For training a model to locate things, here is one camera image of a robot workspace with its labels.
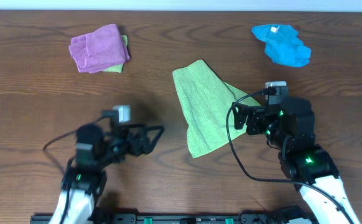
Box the large green microfiber cloth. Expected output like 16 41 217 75
172 60 247 158

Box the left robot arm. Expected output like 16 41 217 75
49 124 164 224

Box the green folded cloth under purple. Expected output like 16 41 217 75
103 35 129 73

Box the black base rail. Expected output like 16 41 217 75
30 212 318 224

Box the blue crumpled cloth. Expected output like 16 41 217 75
251 24 312 67

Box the right black cable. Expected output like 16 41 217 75
226 89 356 224

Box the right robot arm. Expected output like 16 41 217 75
226 86 359 223

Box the left black cable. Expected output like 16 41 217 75
42 110 116 224

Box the black cable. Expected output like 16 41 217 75
226 89 356 224
42 110 116 224

